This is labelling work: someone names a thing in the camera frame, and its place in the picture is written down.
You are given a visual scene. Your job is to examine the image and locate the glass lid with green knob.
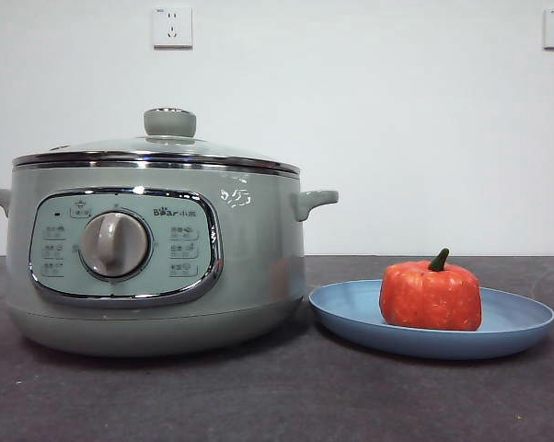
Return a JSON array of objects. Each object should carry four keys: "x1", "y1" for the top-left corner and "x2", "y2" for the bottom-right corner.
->
[{"x1": 12, "y1": 108, "x2": 301, "y2": 179}]

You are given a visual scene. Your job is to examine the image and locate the orange pumpkin with dark stem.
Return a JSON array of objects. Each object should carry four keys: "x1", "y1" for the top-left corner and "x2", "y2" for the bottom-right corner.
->
[{"x1": 379, "y1": 248, "x2": 483, "y2": 332}]

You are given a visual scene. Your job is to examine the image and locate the pale green electric steamer pot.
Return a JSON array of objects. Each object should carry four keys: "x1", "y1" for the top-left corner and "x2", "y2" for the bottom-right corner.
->
[{"x1": 0, "y1": 158, "x2": 340, "y2": 358}]

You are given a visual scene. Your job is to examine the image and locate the blue plate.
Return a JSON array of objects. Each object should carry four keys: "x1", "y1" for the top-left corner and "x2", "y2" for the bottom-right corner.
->
[{"x1": 307, "y1": 278, "x2": 554, "y2": 360}]

